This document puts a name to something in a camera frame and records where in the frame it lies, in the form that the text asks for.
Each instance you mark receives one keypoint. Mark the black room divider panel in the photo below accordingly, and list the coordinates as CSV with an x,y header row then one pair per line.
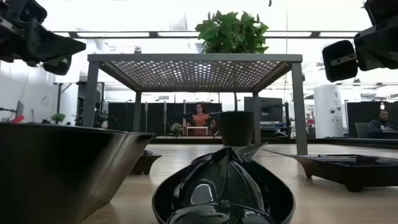
x,y
357,112
155,118

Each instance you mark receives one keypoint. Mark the black wavy-edged deep plate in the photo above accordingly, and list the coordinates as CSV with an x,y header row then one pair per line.
x,y
62,171

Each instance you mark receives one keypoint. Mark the red flat object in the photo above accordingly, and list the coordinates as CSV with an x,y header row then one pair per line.
x,y
18,119

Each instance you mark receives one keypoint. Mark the black metal post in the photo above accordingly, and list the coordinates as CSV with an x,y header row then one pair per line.
x,y
59,99

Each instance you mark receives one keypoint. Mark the green leafy plant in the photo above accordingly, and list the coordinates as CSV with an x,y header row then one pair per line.
x,y
227,31

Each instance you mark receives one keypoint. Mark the black teardrop-shaped plate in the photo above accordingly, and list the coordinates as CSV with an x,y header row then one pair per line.
x,y
224,186

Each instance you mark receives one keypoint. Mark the small black square plate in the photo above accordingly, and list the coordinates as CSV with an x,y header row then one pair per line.
x,y
146,163

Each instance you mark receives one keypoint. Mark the small white frame table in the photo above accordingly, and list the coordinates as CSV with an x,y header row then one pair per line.
x,y
197,127

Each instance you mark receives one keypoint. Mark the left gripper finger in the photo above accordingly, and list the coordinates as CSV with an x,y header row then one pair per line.
x,y
53,42
53,56

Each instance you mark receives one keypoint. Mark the black footed square plate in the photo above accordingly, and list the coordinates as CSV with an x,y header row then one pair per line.
x,y
351,174

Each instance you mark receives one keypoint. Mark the long ceiling light rail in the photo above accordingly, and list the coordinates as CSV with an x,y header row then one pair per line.
x,y
154,34

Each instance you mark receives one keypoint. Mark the black monitor screen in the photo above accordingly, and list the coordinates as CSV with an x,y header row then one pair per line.
x,y
270,109

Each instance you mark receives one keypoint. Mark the person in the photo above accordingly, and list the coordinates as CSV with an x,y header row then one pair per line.
x,y
377,127
200,119

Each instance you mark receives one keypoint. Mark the white cylindrical column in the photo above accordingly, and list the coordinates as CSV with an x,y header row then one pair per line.
x,y
323,112

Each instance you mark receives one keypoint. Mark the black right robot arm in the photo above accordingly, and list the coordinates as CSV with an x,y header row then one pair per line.
x,y
384,11

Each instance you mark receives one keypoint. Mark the grey perforated metal shelf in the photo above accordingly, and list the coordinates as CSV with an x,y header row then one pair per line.
x,y
192,57

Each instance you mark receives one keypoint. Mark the small pale green plant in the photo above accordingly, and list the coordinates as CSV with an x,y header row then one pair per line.
x,y
176,128

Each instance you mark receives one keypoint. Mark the black table frame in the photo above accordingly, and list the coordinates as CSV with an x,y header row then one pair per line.
x,y
280,140

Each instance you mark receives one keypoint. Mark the grey desk monitor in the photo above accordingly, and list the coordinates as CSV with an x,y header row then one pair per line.
x,y
20,109

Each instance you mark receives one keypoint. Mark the grey office chair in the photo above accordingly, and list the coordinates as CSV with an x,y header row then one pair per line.
x,y
360,130

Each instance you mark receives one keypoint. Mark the black plant pot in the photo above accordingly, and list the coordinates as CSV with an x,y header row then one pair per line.
x,y
235,127

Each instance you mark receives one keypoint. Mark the small green desk plant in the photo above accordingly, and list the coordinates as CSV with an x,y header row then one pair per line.
x,y
58,117

